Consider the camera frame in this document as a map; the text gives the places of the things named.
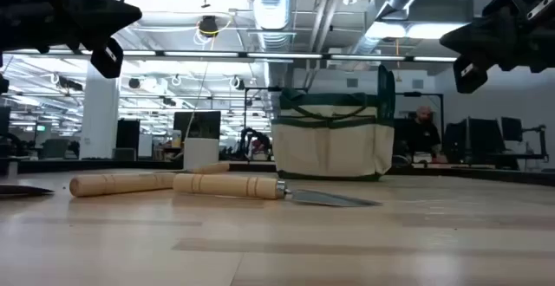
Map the dark metal blade garden tool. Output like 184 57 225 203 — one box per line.
0 184 56 199

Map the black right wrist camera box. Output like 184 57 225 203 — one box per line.
452 54 491 94

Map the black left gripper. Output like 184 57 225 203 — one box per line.
0 0 143 55

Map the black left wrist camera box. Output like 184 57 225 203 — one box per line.
89 37 125 80

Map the person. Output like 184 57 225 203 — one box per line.
392 105 448 166

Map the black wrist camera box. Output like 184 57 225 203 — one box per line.
452 54 491 94
89 37 125 80

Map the black table border rail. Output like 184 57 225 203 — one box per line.
0 158 555 187

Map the small black monitor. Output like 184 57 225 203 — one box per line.
500 116 525 144

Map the white strip light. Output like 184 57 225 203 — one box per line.
246 52 324 60
81 49 157 57
412 55 459 63
163 50 239 58
330 54 407 62
3 49 75 56

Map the white building column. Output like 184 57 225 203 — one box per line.
79 62 121 161

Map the large black monitor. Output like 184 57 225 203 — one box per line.
443 117 506 164

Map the black computer monitor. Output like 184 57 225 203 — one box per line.
173 110 222 141

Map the cream and green gardening bag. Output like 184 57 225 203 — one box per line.
271 87 396 182

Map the grey office chair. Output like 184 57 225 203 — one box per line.
40 138 70 161

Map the wooden-handled metal trowel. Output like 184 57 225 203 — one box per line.
172 172 382 209

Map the black metal frame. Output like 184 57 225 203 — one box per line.
395 90 446 131
243 85 307 133

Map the round silver ventilation duct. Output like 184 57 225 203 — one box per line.
247 0 297 54

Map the black yellow cord reel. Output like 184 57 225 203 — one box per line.
198 14 220 38

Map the ceiling fluorescent light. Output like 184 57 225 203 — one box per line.
366 21 470 41

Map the white cylindrical container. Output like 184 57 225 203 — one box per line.
182 137 220 173

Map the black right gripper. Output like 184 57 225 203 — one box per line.
440 0 555 74

